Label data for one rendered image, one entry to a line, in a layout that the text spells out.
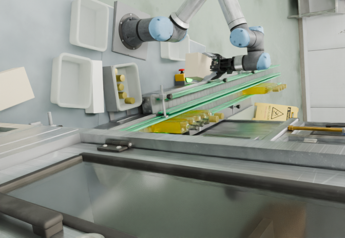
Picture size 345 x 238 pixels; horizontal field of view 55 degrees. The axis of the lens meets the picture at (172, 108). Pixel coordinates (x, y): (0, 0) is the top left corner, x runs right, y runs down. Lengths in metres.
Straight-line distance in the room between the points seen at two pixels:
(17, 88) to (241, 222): 1.10
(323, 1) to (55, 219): 7.25
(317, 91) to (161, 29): 6.13
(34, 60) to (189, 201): 1.16
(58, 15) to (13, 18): 0.20
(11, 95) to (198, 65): 0.84
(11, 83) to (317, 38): 6.68
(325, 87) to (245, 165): 7.07
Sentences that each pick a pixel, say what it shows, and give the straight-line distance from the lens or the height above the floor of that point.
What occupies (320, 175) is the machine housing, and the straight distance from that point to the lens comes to 0.42.
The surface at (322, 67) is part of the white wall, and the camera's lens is 7.46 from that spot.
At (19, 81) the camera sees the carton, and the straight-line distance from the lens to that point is 1.32.
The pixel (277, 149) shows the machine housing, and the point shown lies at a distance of 0.45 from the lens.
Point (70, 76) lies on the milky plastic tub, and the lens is 1.53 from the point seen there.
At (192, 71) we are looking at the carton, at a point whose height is 1.09.
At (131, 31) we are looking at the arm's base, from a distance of 1.72.
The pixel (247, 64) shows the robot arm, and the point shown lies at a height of 1.37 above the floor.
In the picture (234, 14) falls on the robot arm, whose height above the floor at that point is 1.38.
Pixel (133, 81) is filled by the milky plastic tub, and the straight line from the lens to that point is 1.72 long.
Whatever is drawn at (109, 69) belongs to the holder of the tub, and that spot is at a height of 0.82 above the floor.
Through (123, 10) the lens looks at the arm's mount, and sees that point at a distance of 1.78.
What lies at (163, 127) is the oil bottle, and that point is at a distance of 1.66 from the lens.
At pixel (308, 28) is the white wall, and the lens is 7.48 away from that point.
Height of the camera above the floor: 1.98
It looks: 37 degrees down
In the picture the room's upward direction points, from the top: 91 degrees clockwise
